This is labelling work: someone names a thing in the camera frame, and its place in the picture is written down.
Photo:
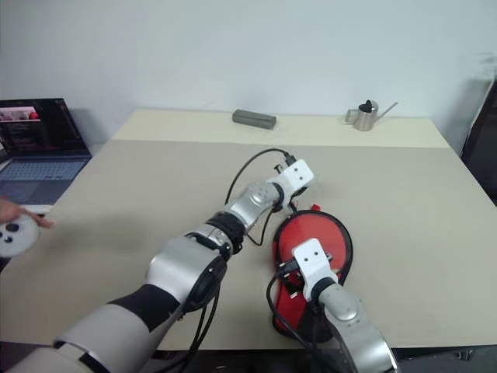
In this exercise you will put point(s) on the person bare hand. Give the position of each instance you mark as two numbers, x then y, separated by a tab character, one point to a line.
11	210

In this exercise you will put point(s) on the open laptop computer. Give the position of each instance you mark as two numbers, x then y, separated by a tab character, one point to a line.
39	163

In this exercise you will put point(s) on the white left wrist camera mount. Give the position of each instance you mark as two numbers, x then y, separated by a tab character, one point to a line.
297	176

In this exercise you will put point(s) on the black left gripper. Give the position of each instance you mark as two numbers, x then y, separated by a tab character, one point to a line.
298	194

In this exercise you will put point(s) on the steel watering can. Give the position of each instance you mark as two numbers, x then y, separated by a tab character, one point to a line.
365	118

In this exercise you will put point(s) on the black red paddle case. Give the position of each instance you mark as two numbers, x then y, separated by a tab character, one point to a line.
310	233

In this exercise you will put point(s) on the white handheld controller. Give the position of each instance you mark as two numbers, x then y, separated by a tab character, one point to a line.
15	237

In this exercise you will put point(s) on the grey rectangular block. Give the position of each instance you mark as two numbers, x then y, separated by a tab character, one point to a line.
254	119

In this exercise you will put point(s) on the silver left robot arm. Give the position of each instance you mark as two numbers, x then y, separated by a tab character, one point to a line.
182	268

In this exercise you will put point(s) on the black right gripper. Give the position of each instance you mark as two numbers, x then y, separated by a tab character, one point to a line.
295	285

